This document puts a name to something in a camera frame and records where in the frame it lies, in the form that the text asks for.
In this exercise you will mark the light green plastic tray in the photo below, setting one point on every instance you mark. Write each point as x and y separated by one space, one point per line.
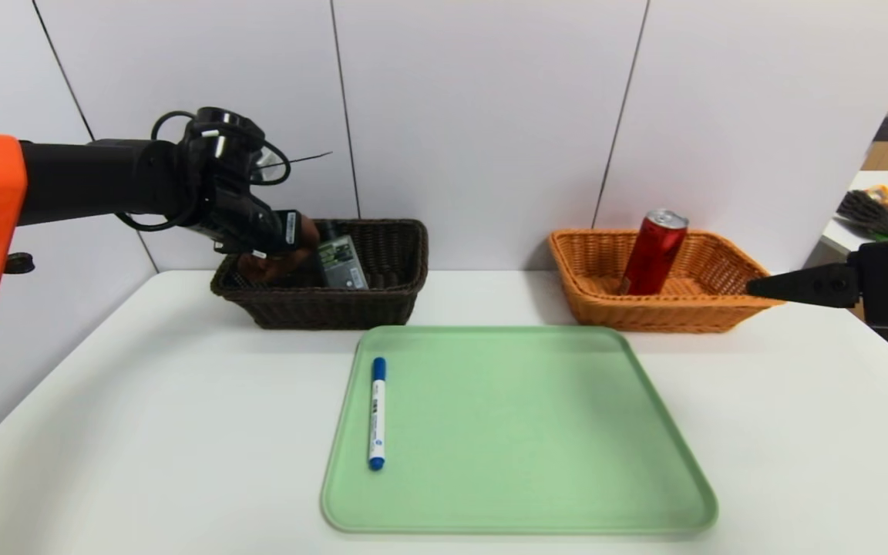
521 432

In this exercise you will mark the black woven mat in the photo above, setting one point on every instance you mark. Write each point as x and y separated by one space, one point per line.
868 213

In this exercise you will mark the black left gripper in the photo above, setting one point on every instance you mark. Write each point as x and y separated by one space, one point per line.
288 230

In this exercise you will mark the red soda can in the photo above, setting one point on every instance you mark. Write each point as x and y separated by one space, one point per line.
652 254

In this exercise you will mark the dark green pump bottle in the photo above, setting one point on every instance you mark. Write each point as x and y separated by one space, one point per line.
341 264

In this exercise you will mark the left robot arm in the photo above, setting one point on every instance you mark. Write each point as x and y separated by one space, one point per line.
105 177

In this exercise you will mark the brown towel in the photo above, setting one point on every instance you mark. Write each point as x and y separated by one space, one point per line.
274 267

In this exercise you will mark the blue and white marker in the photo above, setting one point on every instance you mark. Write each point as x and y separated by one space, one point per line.
377 416

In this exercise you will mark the orange wicker basket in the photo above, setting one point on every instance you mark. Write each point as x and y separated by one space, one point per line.
660 312

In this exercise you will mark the white round side table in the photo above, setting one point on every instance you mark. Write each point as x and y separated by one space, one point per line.
845 235

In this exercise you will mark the dark brown wicker basket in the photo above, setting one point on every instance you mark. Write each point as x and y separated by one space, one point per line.
382 308

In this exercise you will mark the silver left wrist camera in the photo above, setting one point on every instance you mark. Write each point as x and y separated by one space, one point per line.
268 164

